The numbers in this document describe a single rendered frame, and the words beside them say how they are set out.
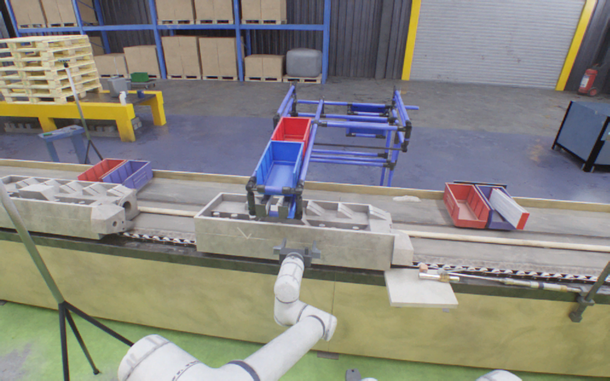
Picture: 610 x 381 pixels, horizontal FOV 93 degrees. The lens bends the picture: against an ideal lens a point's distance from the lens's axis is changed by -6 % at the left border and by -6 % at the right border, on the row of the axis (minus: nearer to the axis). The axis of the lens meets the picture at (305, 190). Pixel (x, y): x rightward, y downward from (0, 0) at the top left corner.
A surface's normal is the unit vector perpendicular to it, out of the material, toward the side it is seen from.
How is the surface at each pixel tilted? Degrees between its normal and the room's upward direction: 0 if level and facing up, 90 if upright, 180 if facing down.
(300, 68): 94
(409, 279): 0
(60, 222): 80
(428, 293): 0
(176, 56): 90
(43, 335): 0
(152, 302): 90
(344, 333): 90
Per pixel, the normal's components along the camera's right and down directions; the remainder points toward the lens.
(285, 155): -0.13, 0.55
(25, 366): 0.01, -0.87
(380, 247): -0.12, 0.34
